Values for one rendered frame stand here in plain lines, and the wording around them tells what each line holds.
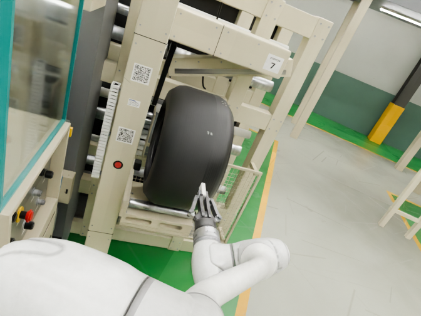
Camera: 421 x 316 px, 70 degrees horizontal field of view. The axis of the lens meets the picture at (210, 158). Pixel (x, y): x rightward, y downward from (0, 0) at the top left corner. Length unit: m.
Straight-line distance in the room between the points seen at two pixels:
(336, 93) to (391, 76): 1.51
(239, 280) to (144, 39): 0.95
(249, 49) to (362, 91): 9.00
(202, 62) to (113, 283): 1.45
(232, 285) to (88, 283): 0.37
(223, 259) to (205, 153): 0.49
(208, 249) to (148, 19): 0.86
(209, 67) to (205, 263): 1.12
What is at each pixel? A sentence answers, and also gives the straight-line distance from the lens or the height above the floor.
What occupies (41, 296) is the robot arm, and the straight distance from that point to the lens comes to 0.40.
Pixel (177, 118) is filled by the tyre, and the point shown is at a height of 1.41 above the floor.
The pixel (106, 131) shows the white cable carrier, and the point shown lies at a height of 1.20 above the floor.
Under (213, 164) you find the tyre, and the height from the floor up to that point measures 1.29.
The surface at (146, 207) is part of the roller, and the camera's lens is 1.54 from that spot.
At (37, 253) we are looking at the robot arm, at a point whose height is 1.54.
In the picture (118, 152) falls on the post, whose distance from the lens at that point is 1.47.
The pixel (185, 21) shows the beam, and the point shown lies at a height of 1.74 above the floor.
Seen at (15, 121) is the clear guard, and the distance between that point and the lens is 0.81.
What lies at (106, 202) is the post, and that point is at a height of 0.82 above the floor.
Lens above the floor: 1.86
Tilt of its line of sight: 26 degrees down
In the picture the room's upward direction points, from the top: 23 degrees clockwise
